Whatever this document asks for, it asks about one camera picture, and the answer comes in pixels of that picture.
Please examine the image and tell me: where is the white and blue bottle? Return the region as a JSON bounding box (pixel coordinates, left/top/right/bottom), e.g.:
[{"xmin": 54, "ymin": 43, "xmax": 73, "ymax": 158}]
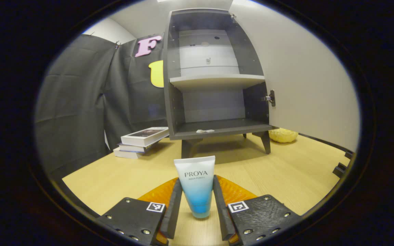
[{"xmin": 174, "ymin": 155, "xmax": 216, "ymax": 219}]

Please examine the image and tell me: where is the grey cabinet door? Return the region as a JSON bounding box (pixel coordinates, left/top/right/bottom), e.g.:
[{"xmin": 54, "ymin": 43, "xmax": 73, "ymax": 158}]
[{"xmin": 229, "ymin": 0, "xmax": 361, "ymax": 153}]

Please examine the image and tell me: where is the thin dark cover book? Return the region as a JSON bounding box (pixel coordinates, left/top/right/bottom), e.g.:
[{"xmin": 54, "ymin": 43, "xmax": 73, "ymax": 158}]
[{"xmin": 118, "ymin": 142, "xmax": 156, "ymax": 153}]

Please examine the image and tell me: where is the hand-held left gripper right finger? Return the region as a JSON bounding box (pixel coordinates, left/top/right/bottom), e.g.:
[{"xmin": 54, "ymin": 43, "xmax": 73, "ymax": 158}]
[{"xmin": 212, "ymin": 175, "xmax": 303, "ymax": 246}]

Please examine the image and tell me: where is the yellow plush object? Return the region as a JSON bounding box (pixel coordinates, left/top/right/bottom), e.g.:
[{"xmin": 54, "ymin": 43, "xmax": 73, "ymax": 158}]
[{"xmin": 269, "ymin": 128, "xmax": 299, "ymax": 144}]

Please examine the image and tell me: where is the dark grey cabinet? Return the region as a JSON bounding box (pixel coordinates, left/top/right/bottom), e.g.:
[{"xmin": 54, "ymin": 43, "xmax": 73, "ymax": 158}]
[{"xmin": 163, "ymin": 8, "xmax": 276, "ymax": 159}]

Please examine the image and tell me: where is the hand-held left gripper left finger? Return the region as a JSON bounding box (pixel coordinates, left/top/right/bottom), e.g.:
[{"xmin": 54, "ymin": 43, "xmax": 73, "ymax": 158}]
[{"xmin": 96, "ymin": 178, "xmax": 184, "ymax": 246}]

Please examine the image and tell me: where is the black backdrop cloth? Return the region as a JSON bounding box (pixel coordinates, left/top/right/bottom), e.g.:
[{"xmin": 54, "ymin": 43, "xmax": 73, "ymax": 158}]
[{"xmin": 35, "ymin": 33, "xmax": 170, "ymax": 181}]

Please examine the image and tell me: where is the grey cabinet shelf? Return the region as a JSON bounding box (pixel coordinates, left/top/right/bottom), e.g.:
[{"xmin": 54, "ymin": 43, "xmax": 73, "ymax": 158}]
[{"xmin": 169, "ymin": 74, "xmax": 266, "ymax": 93}]

